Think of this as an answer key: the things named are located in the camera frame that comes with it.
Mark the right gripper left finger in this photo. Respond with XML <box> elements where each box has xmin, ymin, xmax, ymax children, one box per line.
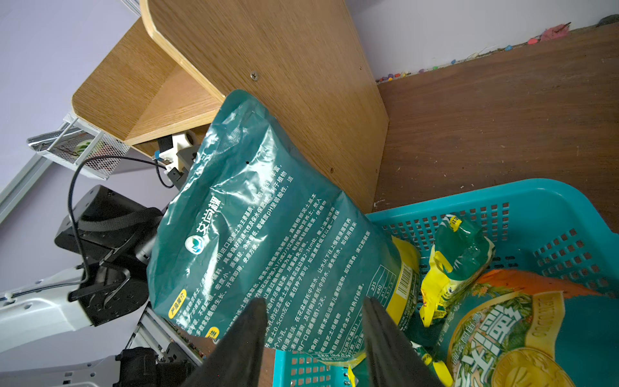
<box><xmin>183</xmin><ymin>298</ymin><xmax>268</xmax><ymax>386</ymax></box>

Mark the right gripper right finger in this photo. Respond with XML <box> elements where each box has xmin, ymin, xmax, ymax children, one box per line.
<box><xmin>363</xmin><ymin>298</ymin><xmax>443</xmax><ymax>386</ymax></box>

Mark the teal orange soil bag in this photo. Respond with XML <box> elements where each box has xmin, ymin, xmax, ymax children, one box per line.
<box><xmin>435</xmin><ymin>269</ymin><xmax>618</xmax><ymax>386</ymax></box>

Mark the yellow green packet shelf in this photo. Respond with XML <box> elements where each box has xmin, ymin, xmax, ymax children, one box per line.
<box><xmin>419</xmin><ymin>214</ymin><xmax>496</xmax><ymax>327</ymax></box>

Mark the dark green yellow fertilizer bag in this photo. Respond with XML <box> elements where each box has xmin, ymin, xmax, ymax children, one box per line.
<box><xmin>147</xmin><ymin>90</ymin><xmax>420</xmax><ymax>365</ymax></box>

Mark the teal plastic basket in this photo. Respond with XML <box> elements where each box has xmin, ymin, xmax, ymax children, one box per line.
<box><xmin>273</xmin><ymin>179</ymin><xmax>618</xmax><ymax>386</ymax></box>

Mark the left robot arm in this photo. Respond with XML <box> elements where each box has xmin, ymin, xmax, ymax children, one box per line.
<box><xmin>1</xmin><ymin>185</ymin><xmax>200</xmax><ymax>386</ymax></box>

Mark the wooden three-tier shelf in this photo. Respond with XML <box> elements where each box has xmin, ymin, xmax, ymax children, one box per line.
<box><xmin>72</xmin><ymin>1</ymin><xmax>388</xmax><ymax>213</ymax></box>

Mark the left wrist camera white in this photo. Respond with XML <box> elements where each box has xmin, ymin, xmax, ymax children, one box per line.
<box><xmin>154</xmin><ymin>131</ymin><xmax>200</xmax><ymax>175</ymax></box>

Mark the white wire basket left wall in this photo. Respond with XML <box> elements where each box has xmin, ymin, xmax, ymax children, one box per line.
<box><xmin>27</xmin><ymin>113</ymin><xmax>130</xmax><ymax>171</ymax></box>

